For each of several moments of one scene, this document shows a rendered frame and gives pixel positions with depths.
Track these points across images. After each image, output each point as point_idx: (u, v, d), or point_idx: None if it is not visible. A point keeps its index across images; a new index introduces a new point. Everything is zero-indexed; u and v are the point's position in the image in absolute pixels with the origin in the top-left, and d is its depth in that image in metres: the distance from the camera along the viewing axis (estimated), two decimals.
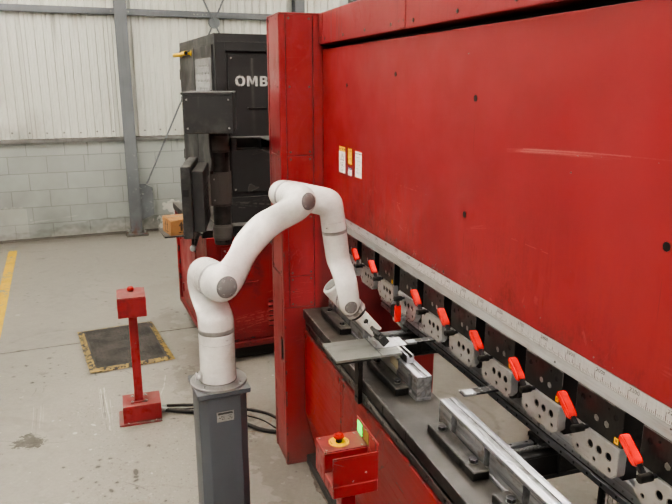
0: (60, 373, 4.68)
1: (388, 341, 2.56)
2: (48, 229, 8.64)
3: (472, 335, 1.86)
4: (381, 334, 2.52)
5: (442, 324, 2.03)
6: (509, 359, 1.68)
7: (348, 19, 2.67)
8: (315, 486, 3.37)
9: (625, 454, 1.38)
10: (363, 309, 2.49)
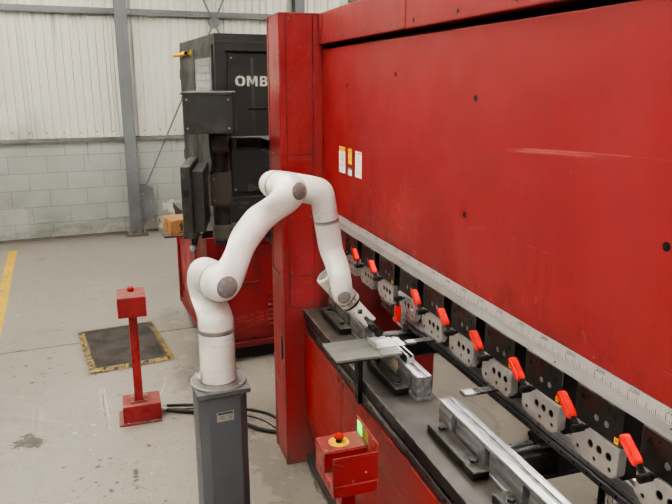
0: (60, 373, 4.68)
1: (382, 332, 2.54)
2: (48, 229, 8.64)
3: (472, 335, 1.86)
4: (375, 324, 2.50)
5: (442, 324, 2.03)
6: (509, 359, 1.68)
7: (348, 19, 2.67)
8: (315, 486, 3.37)
9: (625, 454, 1.38)
10: (357, 299, 2.47)
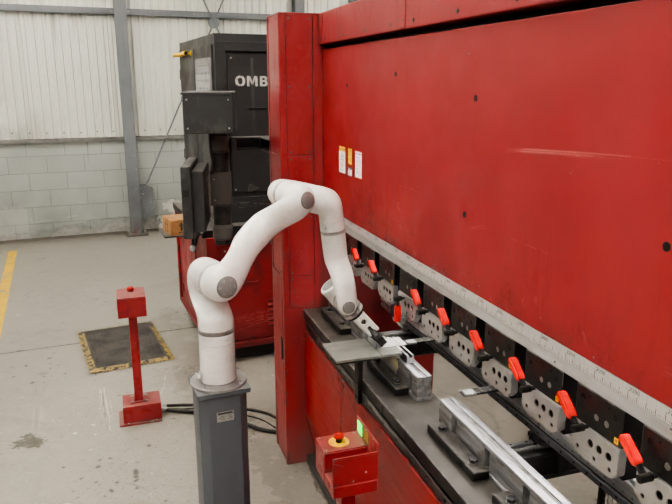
0: (60, 373, 4.68)
1: (386, 341, 2.56)
2: (48, 229, 8.64)
3: (472, 335, 1.86)
4: (379, 334, 2.52)
5: (442, 324, 2.03)
6: (509, 359, 1.68)
7: (348, 19, 2.67)
8: (315, 486, 3.37)
9: (625, 454, 1.38)
10: (361, 309, 2.49)
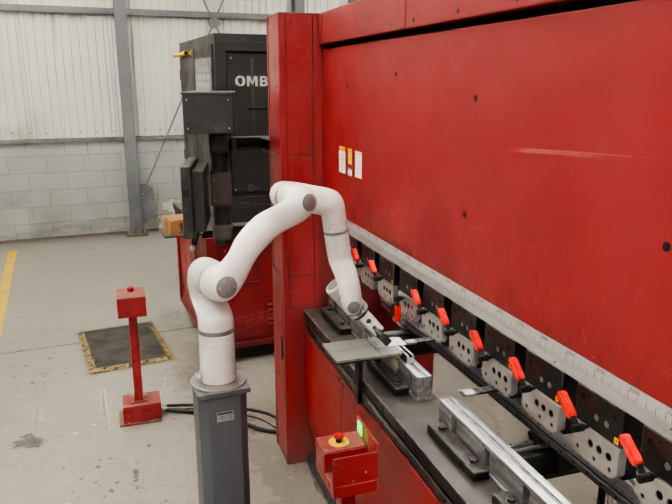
0: (60, 373, 4.68)
1: (390, 341, 2.56)
2: (48, 229, 8.64)
3: (472, 335, 1.86)
4: (384, 334, 2.52)
5: (442, 324, 2.03)
6: (509, 359, 1.68)
7: (348, 19, 2.67)
8: (315, 486, 3.37)
9: (625, 454, 1.38)
10: (366, 309, 2.50)
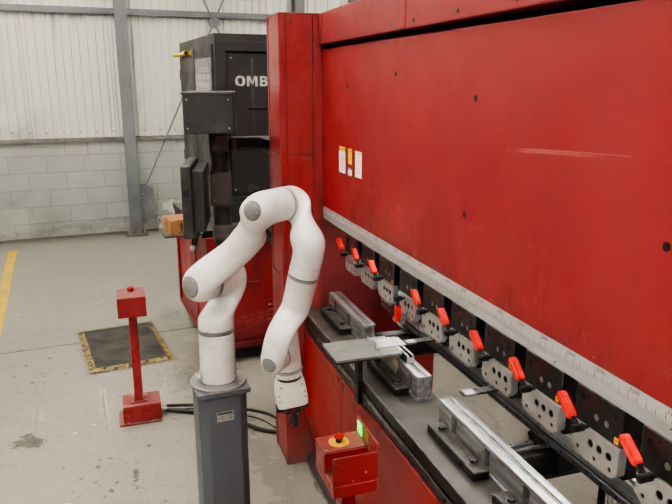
0: (60, 373, 4.68)
1: None
2: (48, 229, 8.64)
3: (472, 335, 1.86)
4: None
5: (442, 324, 2.03)
6: (509, 359, 1.68)
7: (348, 19, 2.67)
8: (315, 486, 3.37)
9: (625, 454, 1.38)
10: None
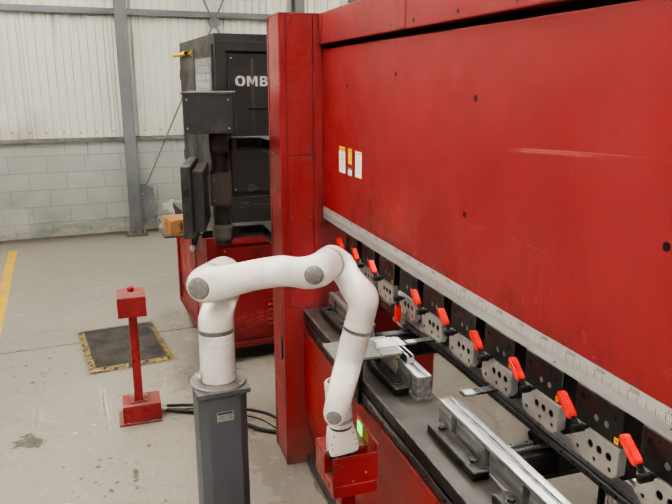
0: (60, 373, 4.68)
1: None
2: (48, 229, 8.64)
3: (472, 335, 1.86)
4: None
5: (442, 324, 2.03)
6: (509, 359, 1.68)
7: (348, 19, 2.67)
8: (315, 486, 3.37)
9: (625, 454, 1.38)
10: None
